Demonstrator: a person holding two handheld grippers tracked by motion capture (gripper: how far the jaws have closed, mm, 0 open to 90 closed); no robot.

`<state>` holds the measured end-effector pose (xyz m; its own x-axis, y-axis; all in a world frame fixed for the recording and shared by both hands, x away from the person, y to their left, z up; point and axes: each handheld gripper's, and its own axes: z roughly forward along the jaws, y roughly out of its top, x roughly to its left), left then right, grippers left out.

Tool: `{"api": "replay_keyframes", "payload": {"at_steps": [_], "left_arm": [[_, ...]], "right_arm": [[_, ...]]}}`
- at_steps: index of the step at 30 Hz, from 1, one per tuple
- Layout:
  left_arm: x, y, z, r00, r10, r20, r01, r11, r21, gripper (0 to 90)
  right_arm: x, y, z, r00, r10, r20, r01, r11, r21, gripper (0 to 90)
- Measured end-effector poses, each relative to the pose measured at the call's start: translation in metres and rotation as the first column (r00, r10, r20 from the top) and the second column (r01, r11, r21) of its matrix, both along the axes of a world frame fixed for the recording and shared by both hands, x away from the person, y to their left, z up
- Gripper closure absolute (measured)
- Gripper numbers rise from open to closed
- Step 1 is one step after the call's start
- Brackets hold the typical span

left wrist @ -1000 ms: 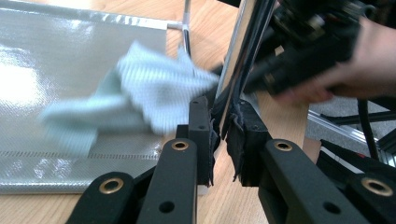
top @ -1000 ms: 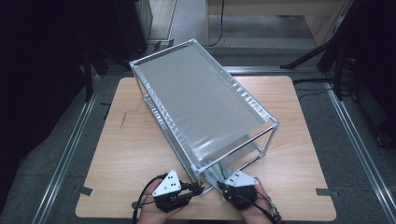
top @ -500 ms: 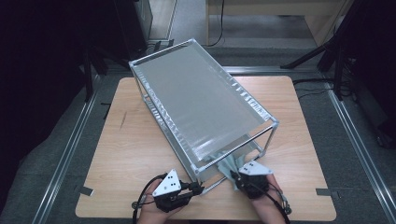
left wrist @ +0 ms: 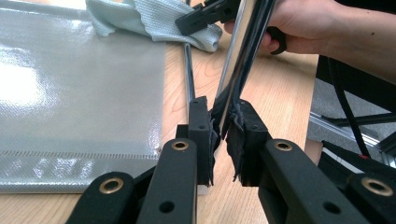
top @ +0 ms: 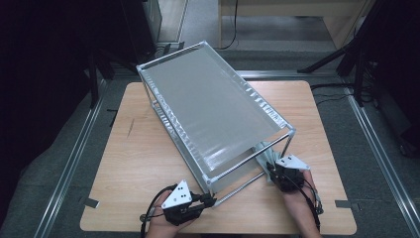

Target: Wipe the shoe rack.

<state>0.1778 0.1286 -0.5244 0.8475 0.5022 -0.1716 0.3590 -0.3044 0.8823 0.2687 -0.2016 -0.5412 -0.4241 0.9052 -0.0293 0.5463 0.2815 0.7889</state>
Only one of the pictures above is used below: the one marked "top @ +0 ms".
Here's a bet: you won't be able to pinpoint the person's left hand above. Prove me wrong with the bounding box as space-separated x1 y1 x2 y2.
145 189 196 238

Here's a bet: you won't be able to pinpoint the person's right hand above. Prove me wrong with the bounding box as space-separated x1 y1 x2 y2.
279 170 319 213

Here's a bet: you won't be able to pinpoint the black tripod stand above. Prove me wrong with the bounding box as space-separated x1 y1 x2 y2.
296 0 390 108

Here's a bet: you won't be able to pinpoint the black stand base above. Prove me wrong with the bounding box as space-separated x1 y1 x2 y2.
397 130 420 159

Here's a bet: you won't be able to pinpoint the left hand-held gripper cable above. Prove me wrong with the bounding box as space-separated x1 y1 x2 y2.
140 183 179 238

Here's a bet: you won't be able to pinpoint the right hand-held gripper cable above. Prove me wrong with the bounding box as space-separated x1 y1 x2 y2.
280 172 325 232

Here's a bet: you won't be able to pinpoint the hand-held gripper cable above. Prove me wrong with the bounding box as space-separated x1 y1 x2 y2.
140 183 179 238
280 172 325 232

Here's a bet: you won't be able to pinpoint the black metal stand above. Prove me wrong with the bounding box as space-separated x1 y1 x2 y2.
87 49 143 108

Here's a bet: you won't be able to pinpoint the dark cabinet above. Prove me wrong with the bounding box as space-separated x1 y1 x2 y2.
120 0 162 63

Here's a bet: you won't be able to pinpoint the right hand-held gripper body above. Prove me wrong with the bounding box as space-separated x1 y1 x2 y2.
266 154 311 193

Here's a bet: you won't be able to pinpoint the black floor cables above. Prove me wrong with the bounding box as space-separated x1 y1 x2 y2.
310 82 357 108

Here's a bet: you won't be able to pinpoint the silver metal shelf rack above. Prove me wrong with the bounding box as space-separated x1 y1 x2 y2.
136 41 296 207

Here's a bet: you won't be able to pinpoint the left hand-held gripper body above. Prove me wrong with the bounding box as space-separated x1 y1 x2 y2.
160 179 205 228

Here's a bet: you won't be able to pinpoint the hanging black cable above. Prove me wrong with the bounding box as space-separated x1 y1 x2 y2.
219 0 240 51

